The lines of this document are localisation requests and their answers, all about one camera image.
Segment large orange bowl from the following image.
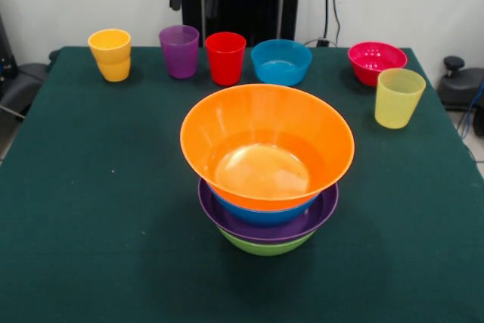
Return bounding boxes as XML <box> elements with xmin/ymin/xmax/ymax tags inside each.
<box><xmin>179</xmin><ymin>83</ymin><xmax>356</xmax><ymax>213</ymax></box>

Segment large blue bowl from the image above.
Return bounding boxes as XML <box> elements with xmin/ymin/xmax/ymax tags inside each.
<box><xmin>207</xmin><ymin>182</ymin><xmax>321</xmax><ymax>226</ymax></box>

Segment purple bowl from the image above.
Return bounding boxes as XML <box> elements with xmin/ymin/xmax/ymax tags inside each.
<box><xmin>197</xmin><ymin>178</ymin><xmax>340</xmax><ymax>244</ymax></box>

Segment green bowl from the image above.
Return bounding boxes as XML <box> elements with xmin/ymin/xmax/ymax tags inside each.
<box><xmin>216</xmin><ymin>226</ymin><xmax>318</xmax><ymax>257</ymax></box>

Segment purple cup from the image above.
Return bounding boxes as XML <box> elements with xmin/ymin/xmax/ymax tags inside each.
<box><xmin>158</xmin><ymin>24</ymin><xmax>200</xmax><ymax>80</ymax></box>

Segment red cup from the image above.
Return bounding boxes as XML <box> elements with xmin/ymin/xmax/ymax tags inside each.
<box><xmin>205</xmin><ymin>32</ymin><xmax>247</xmax><ymax>87</ymax></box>

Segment orange yellow cup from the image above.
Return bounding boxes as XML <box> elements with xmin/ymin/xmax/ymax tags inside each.
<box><xmin>87</xmin><ymin>28</ymin><xmax>132</xmax><ymax>82</ymax></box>

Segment small blue bowl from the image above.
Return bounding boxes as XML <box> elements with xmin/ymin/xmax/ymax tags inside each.
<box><xmin>250</xmin><ymin>39</ymin><xmax>313</xmax><ymax>88</ymax></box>

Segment small red bowl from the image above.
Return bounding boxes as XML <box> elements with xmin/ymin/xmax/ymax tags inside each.
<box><xmin>347</xmin><ymin>41</ymin><xmax>408</xmax><ymax>88</ymax></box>

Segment pale yellow translucent cup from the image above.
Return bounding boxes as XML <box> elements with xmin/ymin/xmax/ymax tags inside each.
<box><xmin>374</xmin><ymin>67</ymin><xmax>427</xmax><ymax>129</ymax></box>

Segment black floor device with knob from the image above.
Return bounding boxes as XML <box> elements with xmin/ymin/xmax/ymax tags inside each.
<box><xmin>438</xmin><ymin>55</ymin><xmax>484</xmax><ymax>112</ymax></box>

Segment dark green tablecloth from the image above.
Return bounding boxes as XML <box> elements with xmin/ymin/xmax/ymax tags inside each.
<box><xmin>0</xmin><ymin>45</ymin><xmax>484</xmax><ymax>323</ymax></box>

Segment blue cable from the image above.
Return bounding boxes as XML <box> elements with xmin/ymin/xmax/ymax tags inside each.
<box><xmin>465</xmin><ymin>82</ymin><xmax>484</xmax><ymax>133</ymax></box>

